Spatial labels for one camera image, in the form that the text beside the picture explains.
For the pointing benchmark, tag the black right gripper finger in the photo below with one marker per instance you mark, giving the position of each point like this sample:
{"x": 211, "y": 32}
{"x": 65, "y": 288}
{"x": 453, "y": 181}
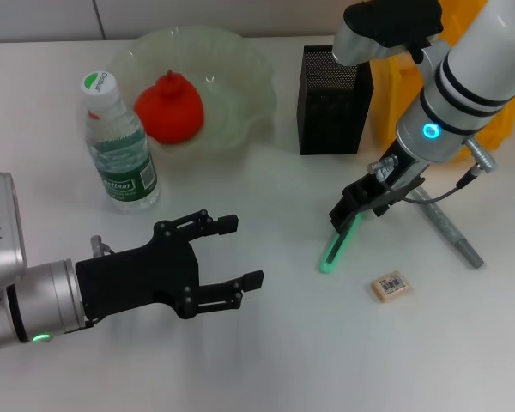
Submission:
{"x": 345, "y": 212}
{"x": 381, "y": 206}

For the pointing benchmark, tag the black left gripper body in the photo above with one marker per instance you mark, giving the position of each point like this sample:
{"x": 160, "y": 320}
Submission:
{"x": 137, "y": 279}

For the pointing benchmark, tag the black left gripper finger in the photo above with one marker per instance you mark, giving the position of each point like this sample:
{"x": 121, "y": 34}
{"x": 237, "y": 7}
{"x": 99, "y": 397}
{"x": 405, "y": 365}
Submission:
{"x": 227, "y": 224}
{"x": 251, "y": 281}

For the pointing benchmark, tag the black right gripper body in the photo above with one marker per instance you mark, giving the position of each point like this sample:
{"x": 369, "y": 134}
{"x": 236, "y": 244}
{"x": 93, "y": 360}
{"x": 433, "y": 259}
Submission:
{"x": 390, "y": 180}

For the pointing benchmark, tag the green utility knife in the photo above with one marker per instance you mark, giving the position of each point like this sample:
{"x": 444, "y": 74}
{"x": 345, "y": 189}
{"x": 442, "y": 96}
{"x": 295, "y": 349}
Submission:
{"x": 332, "y": 257}

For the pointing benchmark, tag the clear water bottle green label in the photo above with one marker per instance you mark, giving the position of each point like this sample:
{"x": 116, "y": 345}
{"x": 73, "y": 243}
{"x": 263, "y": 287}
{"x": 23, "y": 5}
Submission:
{"x": 120, "y": 163}

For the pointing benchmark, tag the red-orange toy fruit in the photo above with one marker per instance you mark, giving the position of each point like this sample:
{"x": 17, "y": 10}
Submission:
{"x": 169, "y": 111}

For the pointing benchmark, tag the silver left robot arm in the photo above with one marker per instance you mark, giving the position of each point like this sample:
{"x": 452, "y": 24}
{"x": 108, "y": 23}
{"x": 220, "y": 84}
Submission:
{"x": 38, "y": 300}

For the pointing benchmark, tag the grey glitter marker pen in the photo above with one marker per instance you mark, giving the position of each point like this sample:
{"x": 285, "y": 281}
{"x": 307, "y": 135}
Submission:
{"x": 450, "y": 232}

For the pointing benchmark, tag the beige eraser with barcode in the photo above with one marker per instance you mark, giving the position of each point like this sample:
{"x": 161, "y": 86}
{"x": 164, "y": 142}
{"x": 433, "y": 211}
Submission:
{"x": 390, "y": 286}

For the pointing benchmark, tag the black mesh pen holder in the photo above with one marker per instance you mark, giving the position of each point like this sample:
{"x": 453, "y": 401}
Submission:
{"x": 330, "y": 120}

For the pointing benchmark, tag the pale green glass fruit plate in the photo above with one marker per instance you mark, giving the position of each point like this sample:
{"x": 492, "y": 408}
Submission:
{"x": 232, "y": 86}

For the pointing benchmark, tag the yellow plastic storage bin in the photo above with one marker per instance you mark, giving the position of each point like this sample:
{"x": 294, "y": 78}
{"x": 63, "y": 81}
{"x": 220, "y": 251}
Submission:
{"x": 386, "y": 103}

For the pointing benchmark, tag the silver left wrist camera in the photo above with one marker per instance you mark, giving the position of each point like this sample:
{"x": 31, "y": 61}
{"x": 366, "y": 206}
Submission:
{"x": 4, "y": 240}

